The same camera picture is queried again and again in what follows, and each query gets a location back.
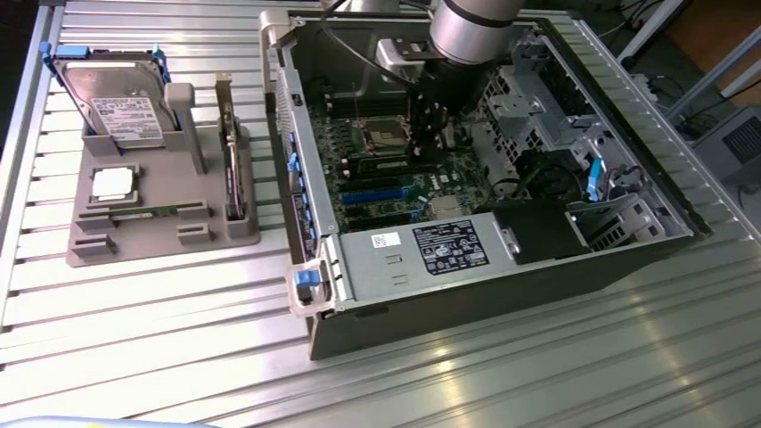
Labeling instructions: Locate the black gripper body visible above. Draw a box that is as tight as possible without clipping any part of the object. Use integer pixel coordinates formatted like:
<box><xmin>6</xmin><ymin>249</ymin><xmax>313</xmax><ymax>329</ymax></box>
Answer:
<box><xmin>408</xmin><ymin>55</ymin><xmax>488</xmax><ymax>118</ymax></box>

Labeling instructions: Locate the green RAM stick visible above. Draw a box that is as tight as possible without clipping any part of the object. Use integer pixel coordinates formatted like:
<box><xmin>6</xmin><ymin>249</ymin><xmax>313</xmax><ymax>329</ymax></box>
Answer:
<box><xmin>108</xmin><ymin>203</ymin><xmax>204</xmax><ymax>220</ymax></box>

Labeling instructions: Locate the CPU socket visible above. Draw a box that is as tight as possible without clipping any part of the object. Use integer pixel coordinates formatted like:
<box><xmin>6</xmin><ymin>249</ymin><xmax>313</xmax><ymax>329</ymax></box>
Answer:
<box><xmin>354</xmin><ymin>116</ymin><xmax>413</xmax><ymax>157</ymax></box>

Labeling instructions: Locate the metal disk bay cage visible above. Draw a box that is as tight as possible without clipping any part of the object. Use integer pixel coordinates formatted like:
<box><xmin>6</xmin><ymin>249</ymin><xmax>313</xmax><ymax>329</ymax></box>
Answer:
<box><xmin>473</xmin><ymin>30</ymin><xmax>602</xmax><ymax>179</ymax></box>

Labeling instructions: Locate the black expansion slot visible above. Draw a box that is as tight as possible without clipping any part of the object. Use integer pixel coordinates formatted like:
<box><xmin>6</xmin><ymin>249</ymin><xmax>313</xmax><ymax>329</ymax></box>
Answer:
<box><xmin>342</xmin><ymin>206</ymin><xmax>413</xmax><ymax>226</ymax></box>
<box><xmin>342</xmin><ymin>175</ymin><xmax>401</xmax><ymax>191</ymax></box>

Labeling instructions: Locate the blue expansion slot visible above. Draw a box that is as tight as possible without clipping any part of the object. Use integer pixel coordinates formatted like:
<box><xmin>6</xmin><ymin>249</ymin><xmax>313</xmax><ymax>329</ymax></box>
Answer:
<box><xmin>340</xmin><ymin>185</ymin><xmax>413</xmax><ymax>206</ymax></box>

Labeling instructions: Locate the silver chipset heatsink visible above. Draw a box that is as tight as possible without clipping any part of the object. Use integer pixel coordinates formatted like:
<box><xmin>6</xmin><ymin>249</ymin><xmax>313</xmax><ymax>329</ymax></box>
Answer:
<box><xmin>429</xmin><ymin>195</ymin><xmax>469</xmax><ymax>220</ymax></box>

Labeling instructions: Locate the green motherboard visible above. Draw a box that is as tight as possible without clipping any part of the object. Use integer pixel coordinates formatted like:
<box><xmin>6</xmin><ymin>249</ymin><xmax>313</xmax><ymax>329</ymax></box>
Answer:
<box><xmin>308</xmin><ymin>79</ymin><xmax>496</xmax><ymax>235</ymax></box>

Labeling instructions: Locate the black case fan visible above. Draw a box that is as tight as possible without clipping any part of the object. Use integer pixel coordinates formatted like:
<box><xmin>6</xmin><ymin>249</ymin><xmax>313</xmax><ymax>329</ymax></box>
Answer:
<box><xmin>514</xmin><ymin>150</ymin><xmax>582</xmax><ymax>202</ymax></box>

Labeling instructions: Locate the black plastic shroud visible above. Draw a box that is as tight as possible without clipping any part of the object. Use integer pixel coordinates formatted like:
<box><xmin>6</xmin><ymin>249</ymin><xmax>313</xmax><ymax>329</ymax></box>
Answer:
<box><xmin>485</xmin><ymin>199</ymin><xmax>590</xmax><ymax>268</ymax></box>

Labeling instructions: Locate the grey power supply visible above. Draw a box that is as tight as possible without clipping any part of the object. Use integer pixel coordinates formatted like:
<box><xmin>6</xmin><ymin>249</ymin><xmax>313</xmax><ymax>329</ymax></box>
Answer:
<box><xmin>330</xmin><ymin>210</ymin><xmax>520</xmax><ymax>309</ymax></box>

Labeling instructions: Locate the graphics card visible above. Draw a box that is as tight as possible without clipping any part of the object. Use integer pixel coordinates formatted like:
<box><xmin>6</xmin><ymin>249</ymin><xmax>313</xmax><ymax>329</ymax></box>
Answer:
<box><xmin>212</xmin><ymin>72</ymin><xmax>248</xmax><ymax>223</ymax></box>

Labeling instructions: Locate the open black PC case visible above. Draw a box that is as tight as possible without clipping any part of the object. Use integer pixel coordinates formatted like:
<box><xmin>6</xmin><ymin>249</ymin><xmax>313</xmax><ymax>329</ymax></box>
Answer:
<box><xmin>258</xmin><ymin>8</ymin><xmax>714</xmax><ymax>361</ymax></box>

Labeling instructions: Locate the blue case release latch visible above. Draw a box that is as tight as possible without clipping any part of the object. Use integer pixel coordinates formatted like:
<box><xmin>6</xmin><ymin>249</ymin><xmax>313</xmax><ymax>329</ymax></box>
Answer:
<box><xmin>292</xmin><ymin>270</ymin><xmax>317</xmax><ymax>301</ymax></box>

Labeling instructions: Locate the grey computer tower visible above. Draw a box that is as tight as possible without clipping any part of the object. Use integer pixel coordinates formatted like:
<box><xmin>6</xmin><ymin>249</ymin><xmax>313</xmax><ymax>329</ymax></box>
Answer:
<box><xmin>690</xmin><ymin>105</ymin><xmax>761</xmax><ymax>180</ymax></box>

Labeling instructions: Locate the grey parts rack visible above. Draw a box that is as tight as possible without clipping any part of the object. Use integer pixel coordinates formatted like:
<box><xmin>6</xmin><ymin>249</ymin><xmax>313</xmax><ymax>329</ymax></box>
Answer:
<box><xmin>65</xmin><ymin>82</ymin><xmax>264</xmax><ymax>269</ymax></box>

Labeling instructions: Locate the silver hard disk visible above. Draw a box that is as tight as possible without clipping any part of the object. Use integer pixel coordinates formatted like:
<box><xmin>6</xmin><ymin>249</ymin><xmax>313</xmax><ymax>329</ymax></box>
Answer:
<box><xmin>58</xmin><ymin>61</ymin><xmax>181</xmax><ymax>149</ymax></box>

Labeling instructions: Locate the silver CPU chip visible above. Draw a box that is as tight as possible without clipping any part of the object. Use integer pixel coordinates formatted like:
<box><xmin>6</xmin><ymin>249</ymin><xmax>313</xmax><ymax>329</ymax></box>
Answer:
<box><xmin>90</xmin><ymin>169</ymin><xmax>136</xmax><ymax>200</ymax></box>

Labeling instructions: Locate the light blue object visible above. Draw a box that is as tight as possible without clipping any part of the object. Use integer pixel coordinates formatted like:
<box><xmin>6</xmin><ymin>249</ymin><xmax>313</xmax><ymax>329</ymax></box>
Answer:
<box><xmin>0</xmin><ymin>415</ymin><xmax>182</xmax><ymax>428</ymax></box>

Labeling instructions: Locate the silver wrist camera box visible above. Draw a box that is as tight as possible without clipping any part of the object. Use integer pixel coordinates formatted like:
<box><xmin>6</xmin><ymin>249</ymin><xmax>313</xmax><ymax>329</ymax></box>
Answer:
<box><xmin>374</xmin><ymin>38</ymin><xmax>432</xmax><ymax>86</ymax></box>

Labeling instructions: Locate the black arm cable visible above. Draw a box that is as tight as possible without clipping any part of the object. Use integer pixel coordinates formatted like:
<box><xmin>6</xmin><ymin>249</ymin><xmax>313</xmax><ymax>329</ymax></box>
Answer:
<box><xmin>317</xmin><ymin>0</ymin><xmax>418</xmax><ymax>93</ymax></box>

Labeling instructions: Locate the blue disk wire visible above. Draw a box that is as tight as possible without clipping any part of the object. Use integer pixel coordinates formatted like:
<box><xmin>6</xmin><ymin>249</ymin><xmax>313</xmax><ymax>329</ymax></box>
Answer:
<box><xmin>584</xmin><ymin>155</ymin><xmax>606</xmax><ymax>202</ymax></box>

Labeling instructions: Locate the white desk frame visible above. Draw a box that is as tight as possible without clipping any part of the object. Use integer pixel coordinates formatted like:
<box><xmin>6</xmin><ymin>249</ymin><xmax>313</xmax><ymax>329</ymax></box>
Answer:
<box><xmin>614</xmin><ymin>0</ymin><xmax>695</xmax><ymax>64</ymax></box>

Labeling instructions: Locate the blue disk carrier bracket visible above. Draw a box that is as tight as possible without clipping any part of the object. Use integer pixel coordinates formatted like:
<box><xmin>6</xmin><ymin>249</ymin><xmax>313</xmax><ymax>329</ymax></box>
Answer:
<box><xmin>38</xmin><ymin>42</ymin><xmax>174</xmax><ymax>93</ymax></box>

